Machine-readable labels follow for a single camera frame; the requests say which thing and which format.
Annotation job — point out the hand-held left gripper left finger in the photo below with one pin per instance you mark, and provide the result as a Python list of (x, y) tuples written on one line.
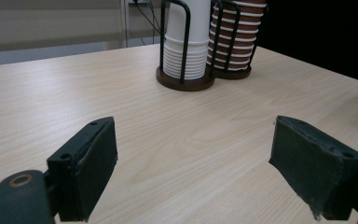
[(84, 168)]

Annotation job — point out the white metal post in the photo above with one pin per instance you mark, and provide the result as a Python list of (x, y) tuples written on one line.
[(124, 21)]

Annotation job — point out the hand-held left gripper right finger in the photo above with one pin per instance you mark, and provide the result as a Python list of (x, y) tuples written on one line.
[(313, 161)]

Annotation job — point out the stack of brown cups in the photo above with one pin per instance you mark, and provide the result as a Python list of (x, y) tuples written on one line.
[(245, 31)]

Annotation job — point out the stack of white cups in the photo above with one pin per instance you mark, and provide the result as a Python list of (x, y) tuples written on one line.
[(195, 34)]

